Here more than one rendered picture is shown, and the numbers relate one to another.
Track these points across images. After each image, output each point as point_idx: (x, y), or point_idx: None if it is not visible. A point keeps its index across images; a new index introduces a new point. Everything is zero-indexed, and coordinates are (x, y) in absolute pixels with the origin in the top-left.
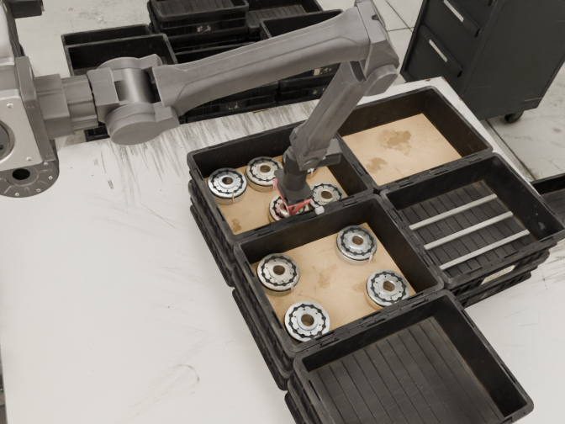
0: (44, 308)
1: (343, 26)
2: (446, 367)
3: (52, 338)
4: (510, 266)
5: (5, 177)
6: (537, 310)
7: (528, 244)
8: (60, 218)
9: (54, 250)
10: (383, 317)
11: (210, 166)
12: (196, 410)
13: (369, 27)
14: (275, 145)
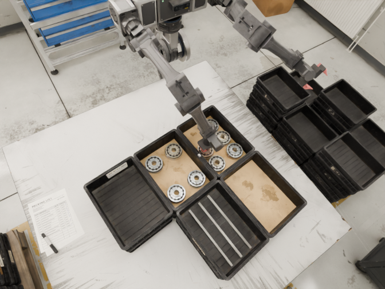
0: (155, 94)
1: (171, 74)
2: (147, 222)
3: (145, 99)
4: (202, 250)
5: (159, 49)
6: (200, 282)
7: (224, 266)
8: None
9: None
10: (153, 185)
11: (216, 117)
12: (128, 144)
13: (172, 81)
14: (236, 137)
